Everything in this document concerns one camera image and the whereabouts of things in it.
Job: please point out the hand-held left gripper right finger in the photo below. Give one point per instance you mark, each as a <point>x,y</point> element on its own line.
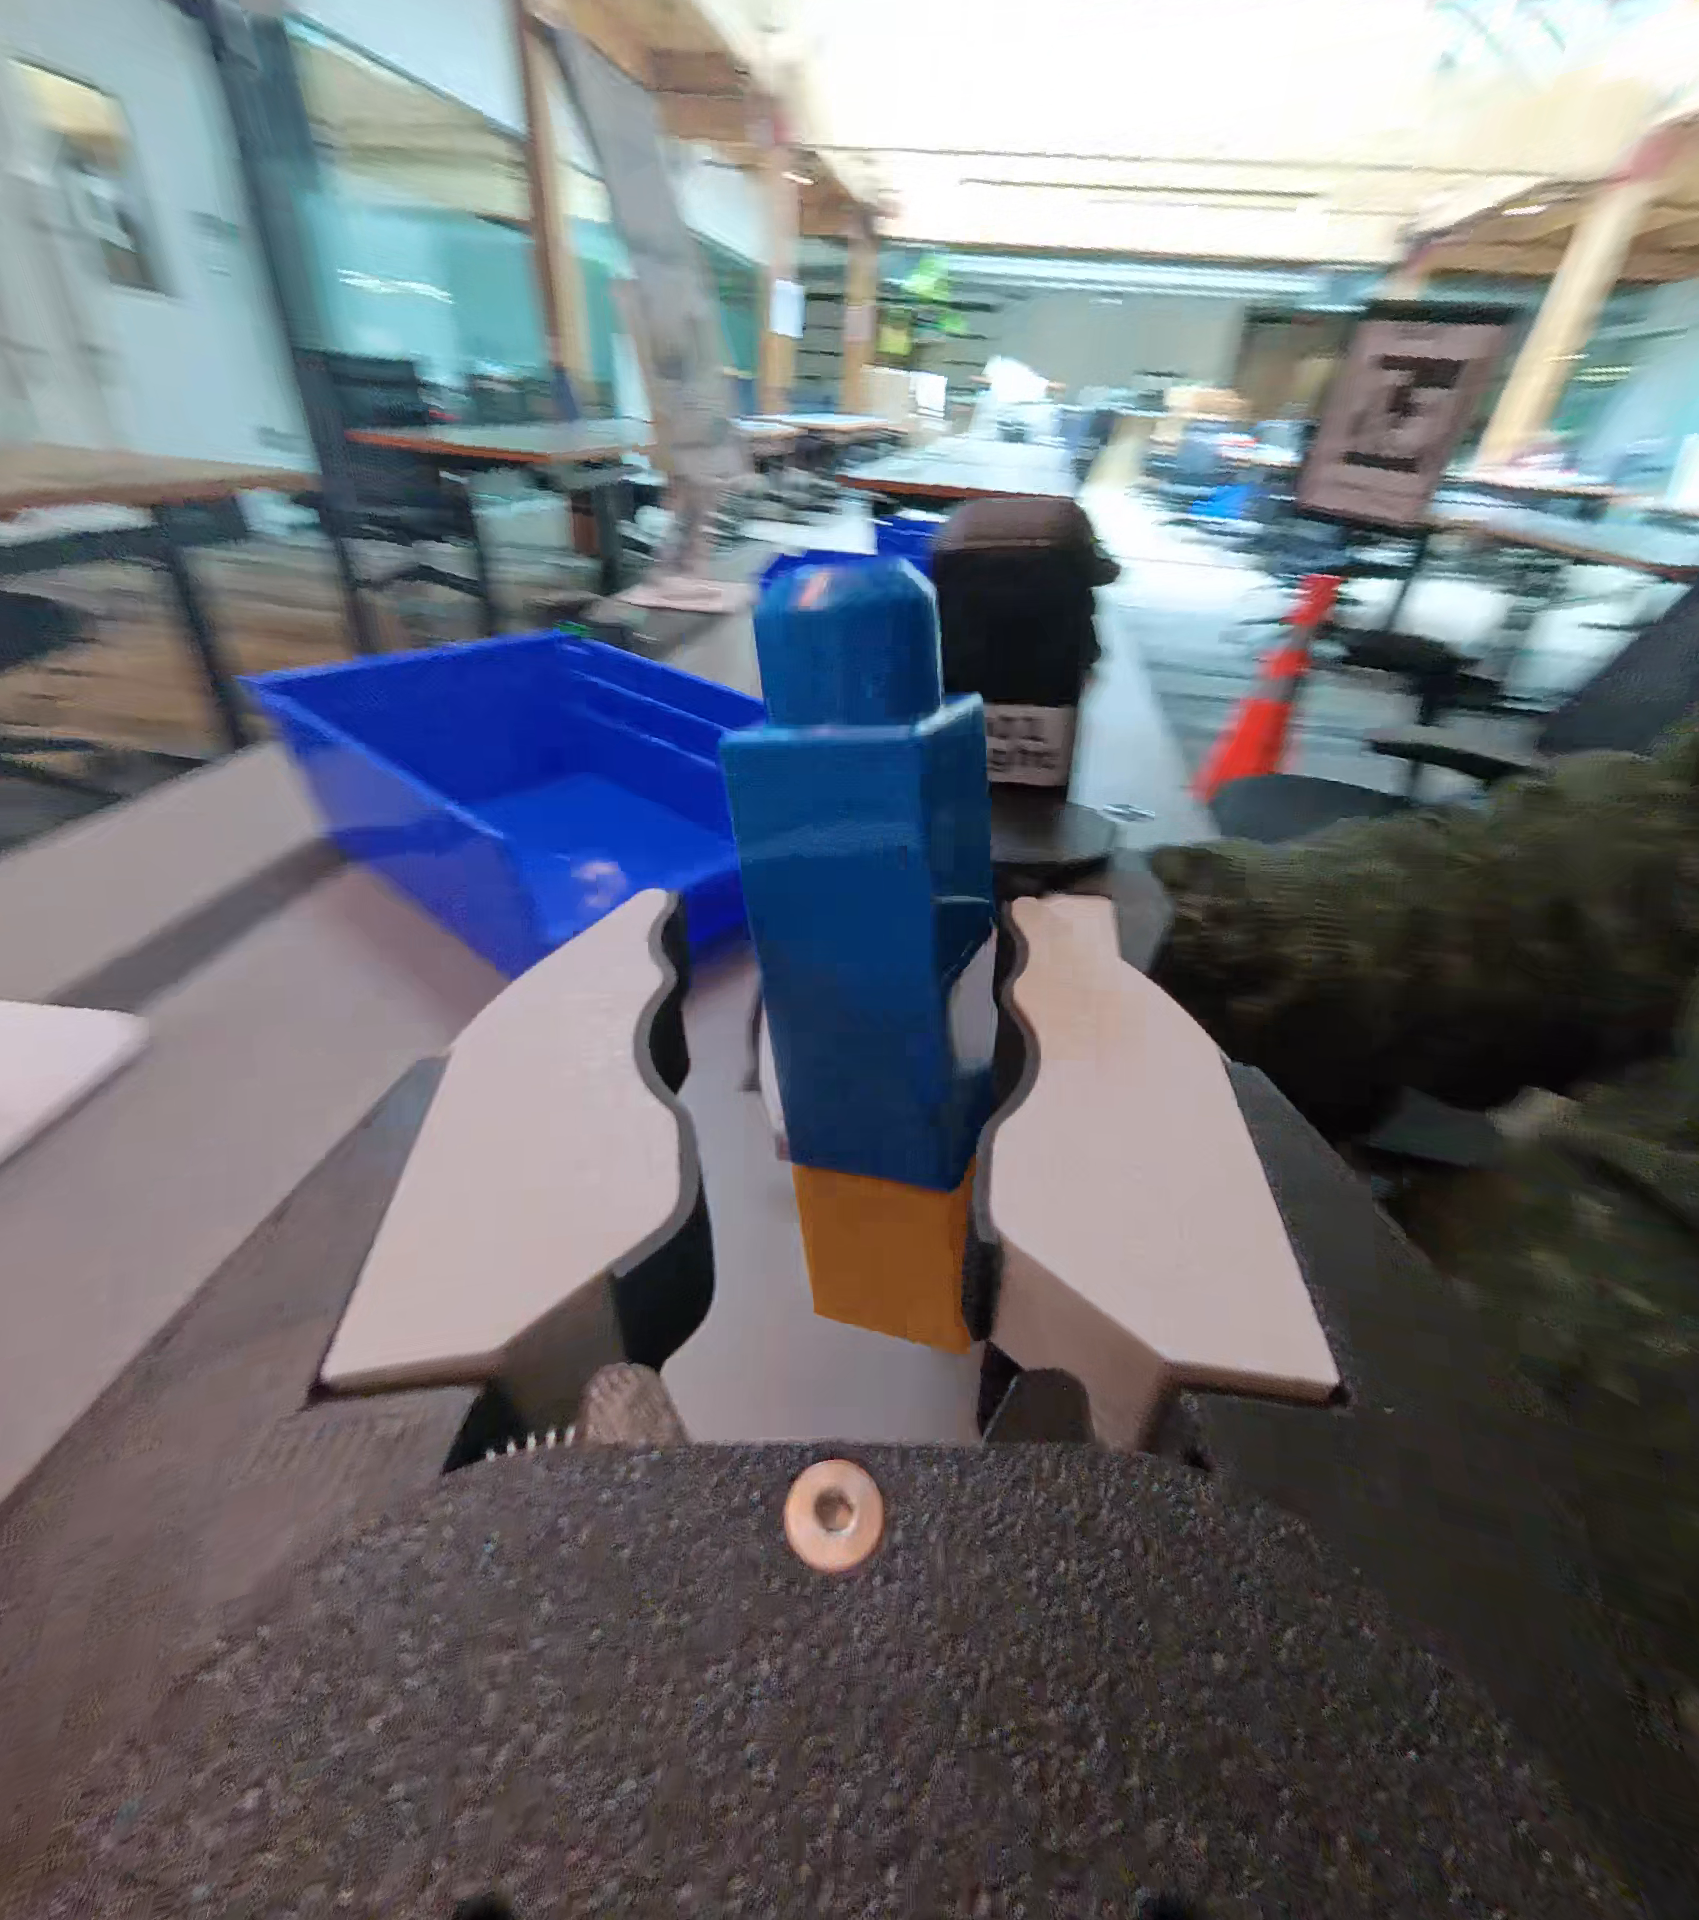
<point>1163,1198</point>

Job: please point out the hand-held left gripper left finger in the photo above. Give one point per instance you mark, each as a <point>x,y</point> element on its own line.
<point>514,1198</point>

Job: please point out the blue and orange block tower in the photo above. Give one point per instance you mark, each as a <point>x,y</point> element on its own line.
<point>866,935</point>

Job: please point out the blue plastic bin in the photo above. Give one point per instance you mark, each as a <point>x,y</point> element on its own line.
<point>909,543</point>
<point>514,843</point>

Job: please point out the person's right forearm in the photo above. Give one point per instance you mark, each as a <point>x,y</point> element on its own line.
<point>1466,904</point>

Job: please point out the orange traffic cone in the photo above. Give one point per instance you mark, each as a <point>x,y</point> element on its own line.
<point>1257,723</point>

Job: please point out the black and white marker sign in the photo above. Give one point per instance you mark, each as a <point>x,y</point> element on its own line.
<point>1403,419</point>

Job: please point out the person in green sweater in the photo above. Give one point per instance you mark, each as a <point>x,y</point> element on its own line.
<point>1660,1430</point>

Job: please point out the wooden background desk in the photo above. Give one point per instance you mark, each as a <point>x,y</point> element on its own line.
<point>84,486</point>
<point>485,445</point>

